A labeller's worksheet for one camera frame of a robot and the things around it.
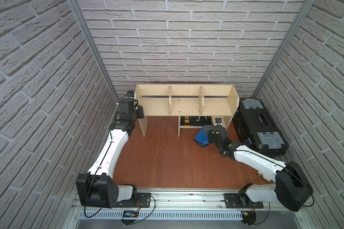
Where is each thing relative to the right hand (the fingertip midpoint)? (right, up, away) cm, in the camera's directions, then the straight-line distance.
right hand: (214, 130), depth 87 cm
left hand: (-49, +16, -8) cm, 52 cm away
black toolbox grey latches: (+25, +4, -2) cm, 26 cm away
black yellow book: (-11, +6, +2) cm, 13 cm away
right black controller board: (+13, -42, -18) cm, 47 cm away
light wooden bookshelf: (-18, +19, 0) cm, 26 cm away
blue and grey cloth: (-7, -6, +5) cm, 10 cm away
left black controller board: (-48, -42, -15) cm, 66 cm away
